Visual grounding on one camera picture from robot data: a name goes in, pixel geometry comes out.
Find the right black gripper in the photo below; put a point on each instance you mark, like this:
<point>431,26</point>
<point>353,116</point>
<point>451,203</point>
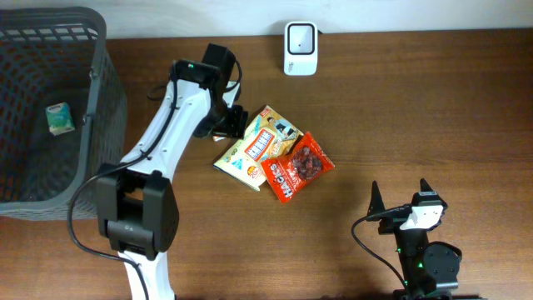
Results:
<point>391,222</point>

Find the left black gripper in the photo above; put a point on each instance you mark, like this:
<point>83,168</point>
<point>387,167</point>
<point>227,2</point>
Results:
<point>235,122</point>

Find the red Hacks candy bag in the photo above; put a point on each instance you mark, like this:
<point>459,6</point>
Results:
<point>289,174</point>

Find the yellow snack bag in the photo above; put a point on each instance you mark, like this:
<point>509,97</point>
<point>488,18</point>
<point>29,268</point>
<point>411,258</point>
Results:
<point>269,135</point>

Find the green Kleenex tissue pack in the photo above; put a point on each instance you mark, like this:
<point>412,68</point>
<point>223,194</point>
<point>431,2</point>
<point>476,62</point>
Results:
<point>59,119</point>

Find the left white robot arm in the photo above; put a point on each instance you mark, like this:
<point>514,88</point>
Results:
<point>136,207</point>

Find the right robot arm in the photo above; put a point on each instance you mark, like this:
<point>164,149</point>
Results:
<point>429,268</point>

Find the white barcode scanner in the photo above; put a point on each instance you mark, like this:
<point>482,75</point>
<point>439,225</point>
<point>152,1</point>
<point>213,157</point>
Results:
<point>300,48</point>

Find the grey plastic mesh basket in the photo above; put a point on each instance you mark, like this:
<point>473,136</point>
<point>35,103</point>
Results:
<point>51,56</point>

